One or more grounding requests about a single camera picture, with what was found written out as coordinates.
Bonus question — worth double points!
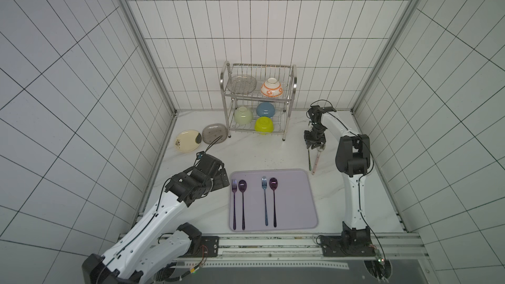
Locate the blue bowl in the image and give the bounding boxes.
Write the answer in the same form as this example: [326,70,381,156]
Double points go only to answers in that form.
[256,102,276,118]

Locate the steel two-tier dish rack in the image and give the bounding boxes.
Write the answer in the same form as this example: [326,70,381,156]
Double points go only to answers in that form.
[218,61,297,141]

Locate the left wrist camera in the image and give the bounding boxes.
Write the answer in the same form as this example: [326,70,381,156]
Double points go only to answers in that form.
[195,151,205,160]

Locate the clear glass plate in rack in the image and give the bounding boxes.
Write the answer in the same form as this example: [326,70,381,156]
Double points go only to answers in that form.
[227,75,257,95]

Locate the blue fork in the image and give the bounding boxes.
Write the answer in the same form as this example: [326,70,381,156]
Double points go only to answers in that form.
[261,176,268,226]

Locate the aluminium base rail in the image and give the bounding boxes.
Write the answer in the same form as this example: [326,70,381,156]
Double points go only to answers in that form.
[152,234,428,268]

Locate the lime green bowl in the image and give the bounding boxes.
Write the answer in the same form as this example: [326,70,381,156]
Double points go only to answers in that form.
[255,116,275,133]

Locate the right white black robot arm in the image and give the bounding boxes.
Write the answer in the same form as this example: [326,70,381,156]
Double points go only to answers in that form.
[304,103,373,251]

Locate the rainbow handled fork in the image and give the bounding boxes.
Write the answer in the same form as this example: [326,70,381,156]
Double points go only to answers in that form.
[307,148,312,172]

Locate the pale green bowl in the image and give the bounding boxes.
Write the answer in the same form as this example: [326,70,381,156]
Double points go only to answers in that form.
[234,106,253,126]

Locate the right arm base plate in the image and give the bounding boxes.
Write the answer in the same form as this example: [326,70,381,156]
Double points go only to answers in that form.
[317,235,376,257]

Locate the grey oval plate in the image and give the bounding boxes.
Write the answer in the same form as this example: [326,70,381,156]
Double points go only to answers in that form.
[201,123,228,145]

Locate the lilac rectangular placemat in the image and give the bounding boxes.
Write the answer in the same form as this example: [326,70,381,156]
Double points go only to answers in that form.
[229,169,318,233]

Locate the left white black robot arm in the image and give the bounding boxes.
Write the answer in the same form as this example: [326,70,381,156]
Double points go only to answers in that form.
[82,152,230,283]

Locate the dark purple spoon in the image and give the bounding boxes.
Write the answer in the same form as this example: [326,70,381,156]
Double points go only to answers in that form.
[269,177,278,227]

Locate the cream round plate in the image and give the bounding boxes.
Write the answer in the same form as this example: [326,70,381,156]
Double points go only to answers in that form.
[174,130,202,153]

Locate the purple fork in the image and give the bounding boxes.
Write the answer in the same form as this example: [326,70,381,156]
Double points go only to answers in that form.
[231,179,238,230]

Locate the pink handled silver spoon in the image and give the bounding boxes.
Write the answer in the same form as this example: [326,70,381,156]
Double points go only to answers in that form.
[311,145,326,176]

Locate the white orange patterned bowl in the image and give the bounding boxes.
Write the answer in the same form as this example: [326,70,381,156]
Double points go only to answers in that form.
[260,78,284,98]

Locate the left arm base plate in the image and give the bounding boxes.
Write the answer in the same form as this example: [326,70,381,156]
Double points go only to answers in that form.
[180,236,220,258]

